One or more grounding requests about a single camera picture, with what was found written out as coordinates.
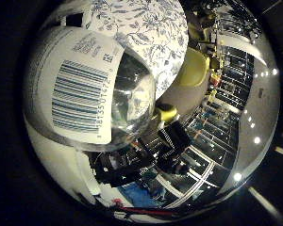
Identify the yellow-green chair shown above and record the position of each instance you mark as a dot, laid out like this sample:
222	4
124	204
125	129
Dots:
193	67
167	113

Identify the blue floral tablecloth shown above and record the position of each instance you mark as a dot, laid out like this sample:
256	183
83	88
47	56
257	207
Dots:
154	28

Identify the black metal shelving rack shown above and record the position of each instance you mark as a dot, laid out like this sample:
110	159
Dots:
232	72

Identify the black drawer cabinet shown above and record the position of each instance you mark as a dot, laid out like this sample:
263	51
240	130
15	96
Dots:
176	139

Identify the blue fabric item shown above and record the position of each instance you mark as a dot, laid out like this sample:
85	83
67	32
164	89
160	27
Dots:
138	194

